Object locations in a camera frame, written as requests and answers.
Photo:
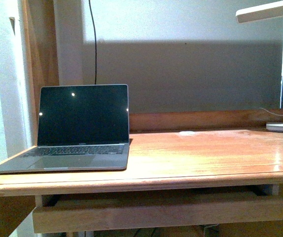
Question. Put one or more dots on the wooden desk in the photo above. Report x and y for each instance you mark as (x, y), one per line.
(209, 151)

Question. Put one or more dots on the wooden pull-out keyboard tray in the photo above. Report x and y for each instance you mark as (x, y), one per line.
(132, 210)

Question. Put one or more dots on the grey open laptop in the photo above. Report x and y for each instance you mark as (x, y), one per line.
(81, 127)

